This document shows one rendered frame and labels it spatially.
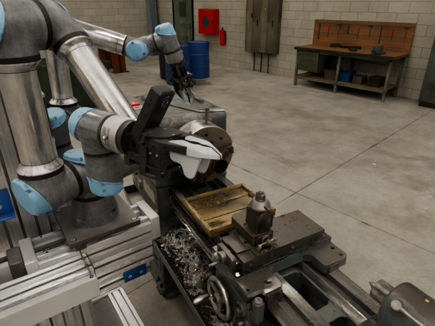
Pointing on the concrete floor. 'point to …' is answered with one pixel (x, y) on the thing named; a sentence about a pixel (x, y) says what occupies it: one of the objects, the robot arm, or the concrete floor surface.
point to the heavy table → (118, 64)
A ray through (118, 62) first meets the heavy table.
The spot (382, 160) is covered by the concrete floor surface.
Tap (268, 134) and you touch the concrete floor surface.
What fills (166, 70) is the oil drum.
